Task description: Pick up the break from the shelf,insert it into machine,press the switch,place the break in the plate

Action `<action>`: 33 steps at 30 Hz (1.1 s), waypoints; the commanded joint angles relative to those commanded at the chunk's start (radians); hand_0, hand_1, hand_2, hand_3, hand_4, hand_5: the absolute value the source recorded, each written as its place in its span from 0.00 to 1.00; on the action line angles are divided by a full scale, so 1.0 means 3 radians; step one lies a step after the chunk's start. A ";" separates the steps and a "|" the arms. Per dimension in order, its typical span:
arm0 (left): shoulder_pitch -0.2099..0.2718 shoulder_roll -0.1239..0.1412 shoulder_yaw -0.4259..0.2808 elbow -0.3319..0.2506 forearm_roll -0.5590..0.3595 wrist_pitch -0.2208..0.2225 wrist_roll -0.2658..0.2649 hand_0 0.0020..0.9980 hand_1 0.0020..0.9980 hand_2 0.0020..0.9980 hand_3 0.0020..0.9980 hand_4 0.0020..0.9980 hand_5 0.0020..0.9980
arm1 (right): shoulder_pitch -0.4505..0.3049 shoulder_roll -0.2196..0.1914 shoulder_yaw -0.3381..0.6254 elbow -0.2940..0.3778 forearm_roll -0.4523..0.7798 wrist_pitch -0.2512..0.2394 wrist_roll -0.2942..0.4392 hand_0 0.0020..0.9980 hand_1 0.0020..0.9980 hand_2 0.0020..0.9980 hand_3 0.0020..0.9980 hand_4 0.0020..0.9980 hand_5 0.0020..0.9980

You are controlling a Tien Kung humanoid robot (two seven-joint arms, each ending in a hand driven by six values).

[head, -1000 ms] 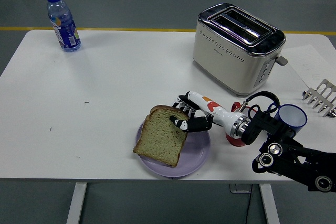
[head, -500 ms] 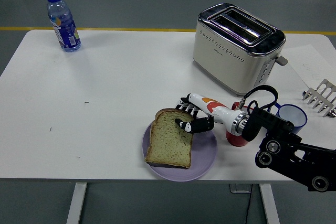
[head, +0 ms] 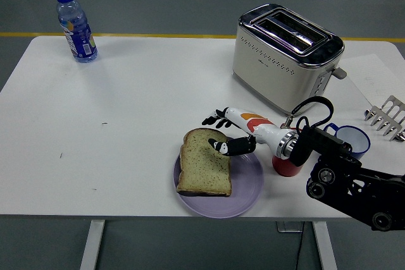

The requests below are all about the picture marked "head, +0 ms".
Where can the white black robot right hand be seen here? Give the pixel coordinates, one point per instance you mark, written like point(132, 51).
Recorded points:
point(259, 127)

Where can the slice of bread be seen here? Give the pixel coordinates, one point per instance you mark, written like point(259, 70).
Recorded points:
point(202, 169)

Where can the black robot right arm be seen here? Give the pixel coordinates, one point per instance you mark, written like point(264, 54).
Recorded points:
point(348, 181)

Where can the purple plate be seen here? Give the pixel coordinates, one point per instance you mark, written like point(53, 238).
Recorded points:
point(246, 184)

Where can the red mug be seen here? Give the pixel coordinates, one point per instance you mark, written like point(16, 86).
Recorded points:
point(284, 169)

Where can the cream and chrome toaster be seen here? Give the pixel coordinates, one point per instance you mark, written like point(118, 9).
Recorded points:
point(272, 74)

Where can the blue mug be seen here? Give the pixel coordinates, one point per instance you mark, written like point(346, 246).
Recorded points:
point(356, 138)

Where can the grey toaster lever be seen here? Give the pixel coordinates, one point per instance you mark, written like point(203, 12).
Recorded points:
point(339, 72)

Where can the metal toast rack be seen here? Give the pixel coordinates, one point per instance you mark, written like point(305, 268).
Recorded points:
point(387, 118)

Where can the white table leg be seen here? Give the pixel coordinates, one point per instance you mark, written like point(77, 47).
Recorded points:
point(324, 244)
point(92, 244)

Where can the blue capped water bottle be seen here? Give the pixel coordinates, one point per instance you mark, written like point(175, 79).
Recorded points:
point(77, 33)

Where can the clear bracket under table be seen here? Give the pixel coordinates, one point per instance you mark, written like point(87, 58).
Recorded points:
point(288, 227)

